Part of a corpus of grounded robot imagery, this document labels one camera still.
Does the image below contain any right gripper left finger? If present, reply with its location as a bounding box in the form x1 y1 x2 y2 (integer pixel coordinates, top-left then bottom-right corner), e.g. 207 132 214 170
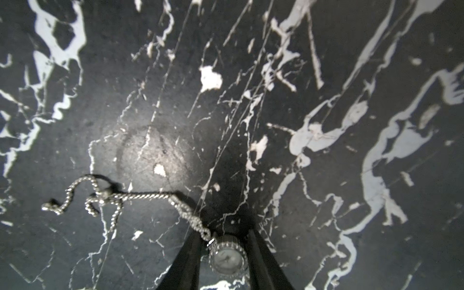
157 232 205 290

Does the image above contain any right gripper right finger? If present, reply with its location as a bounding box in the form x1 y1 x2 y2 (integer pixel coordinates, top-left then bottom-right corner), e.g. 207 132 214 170
245 229 294 290

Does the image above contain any small silver round piece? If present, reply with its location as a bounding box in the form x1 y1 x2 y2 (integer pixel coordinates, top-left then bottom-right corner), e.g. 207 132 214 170
42 174 248 277

